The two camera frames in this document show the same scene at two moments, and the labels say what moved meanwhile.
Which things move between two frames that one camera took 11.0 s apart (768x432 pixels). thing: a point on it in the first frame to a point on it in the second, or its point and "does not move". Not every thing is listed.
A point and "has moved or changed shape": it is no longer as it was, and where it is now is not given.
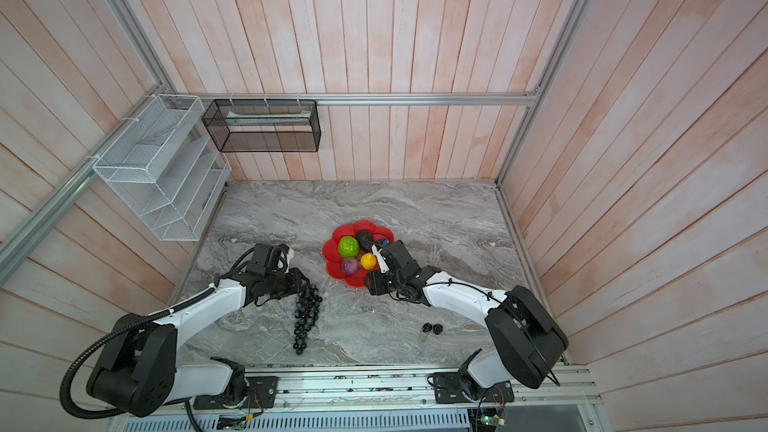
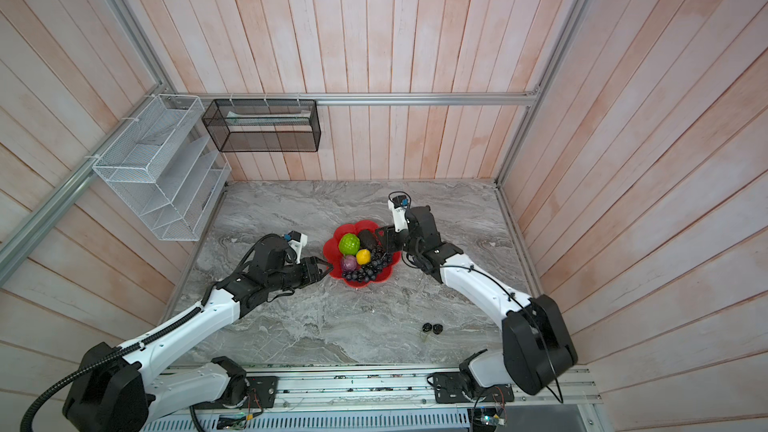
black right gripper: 375,283 to 390,239
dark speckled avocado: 365,240 does not move
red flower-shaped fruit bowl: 330,250 does not move
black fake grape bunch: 305,315 has moved or changed shape
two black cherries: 437,328 does not move
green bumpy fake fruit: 348,246 does not move
